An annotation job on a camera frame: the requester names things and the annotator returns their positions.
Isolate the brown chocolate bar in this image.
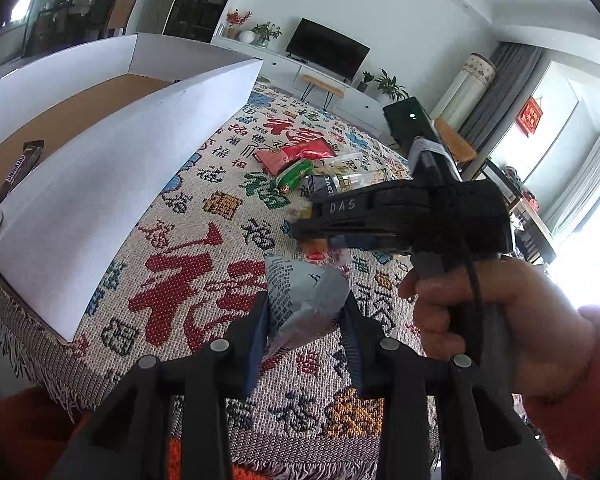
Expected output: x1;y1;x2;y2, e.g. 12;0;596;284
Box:
0;140;44;205

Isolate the small wooden stool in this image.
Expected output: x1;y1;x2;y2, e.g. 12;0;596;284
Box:
300;74;344;110

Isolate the small potted plant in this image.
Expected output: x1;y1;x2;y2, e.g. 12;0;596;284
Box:
356;70;375;93

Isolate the right hand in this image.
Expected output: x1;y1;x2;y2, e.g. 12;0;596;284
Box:
399;258;596;399

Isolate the green plant with white vase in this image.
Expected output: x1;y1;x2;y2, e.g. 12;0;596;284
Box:
238;22;282;48

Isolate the black clear Astart snack packet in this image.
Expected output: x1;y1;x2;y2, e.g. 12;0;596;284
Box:
301;174;370;219

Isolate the red snack packet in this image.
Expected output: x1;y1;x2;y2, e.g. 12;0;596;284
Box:
254;139;336;176

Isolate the white grey printed packet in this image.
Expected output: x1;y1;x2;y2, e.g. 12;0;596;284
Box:
264;255;350;359

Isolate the white floor air conditioner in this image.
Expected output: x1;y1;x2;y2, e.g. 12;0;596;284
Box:
429;52;498;130

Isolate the white cardboard box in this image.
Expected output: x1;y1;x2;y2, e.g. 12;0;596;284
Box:
0;34;261;341

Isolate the green snack packet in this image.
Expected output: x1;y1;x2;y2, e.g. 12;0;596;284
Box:
275;159;314;195

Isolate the black television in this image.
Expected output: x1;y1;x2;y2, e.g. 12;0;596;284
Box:
286;18;370;81

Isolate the red flower vase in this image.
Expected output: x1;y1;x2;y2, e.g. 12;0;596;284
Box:
225;10;252;39

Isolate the grey curtain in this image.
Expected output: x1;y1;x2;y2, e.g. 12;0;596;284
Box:
460;41;544;155

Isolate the white tv cabinet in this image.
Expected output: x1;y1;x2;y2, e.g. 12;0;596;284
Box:
211;36;391;143

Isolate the brown dining chair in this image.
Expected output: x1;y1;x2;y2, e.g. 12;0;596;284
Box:
102;0;137;38

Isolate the red window decoration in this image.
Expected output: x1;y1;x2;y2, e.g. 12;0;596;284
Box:
515;96;543;136

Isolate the yellow cake slice packet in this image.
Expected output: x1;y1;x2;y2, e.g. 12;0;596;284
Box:
314;152;389;190

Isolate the patterned fu character blanket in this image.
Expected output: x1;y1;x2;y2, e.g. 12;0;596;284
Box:
0;82;408;479

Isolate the dark wooden chair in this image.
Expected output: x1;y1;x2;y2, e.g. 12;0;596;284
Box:
472;158;522;212

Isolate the orange lounge chair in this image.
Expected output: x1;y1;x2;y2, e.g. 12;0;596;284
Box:
434;117;477;162

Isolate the green potted plant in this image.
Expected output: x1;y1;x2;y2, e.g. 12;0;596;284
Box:
375;70;410;105

